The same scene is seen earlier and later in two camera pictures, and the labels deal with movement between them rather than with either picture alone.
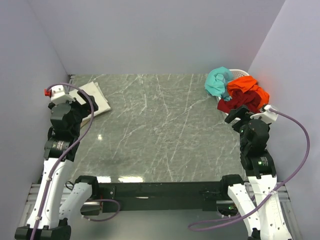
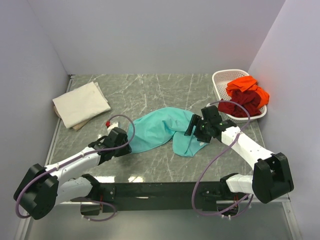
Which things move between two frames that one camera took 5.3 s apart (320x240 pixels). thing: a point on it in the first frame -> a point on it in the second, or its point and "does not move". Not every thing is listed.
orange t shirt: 248,83 does not move
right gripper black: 242,112 -> 196,120
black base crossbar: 160,195 does not move
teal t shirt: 216,81 -> 161,125
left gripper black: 85,109 -> 126,149
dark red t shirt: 251,99 does not move
